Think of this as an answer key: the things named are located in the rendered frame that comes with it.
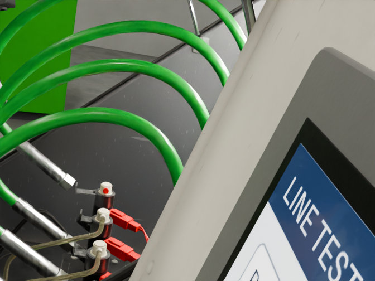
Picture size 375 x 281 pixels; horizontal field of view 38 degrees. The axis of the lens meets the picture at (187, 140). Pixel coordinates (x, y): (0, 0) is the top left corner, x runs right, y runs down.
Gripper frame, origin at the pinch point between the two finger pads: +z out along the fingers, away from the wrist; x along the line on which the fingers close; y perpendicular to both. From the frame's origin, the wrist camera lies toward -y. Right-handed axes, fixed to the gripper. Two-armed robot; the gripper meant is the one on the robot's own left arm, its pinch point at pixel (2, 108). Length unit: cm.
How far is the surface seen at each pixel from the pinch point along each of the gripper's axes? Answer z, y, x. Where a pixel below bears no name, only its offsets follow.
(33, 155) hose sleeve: 7.2, 0.6, -2.0
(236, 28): 7.2, -31.9, -2.1
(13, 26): -7.5, -7.8, 2.4
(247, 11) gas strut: 8.8, -30.9, 30.3
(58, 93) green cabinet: -45, 84, -333
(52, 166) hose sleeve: 9.8, -0.4, -3.1
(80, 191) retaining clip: 14.9, -1.3, -4.9
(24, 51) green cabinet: -80, 84, -317
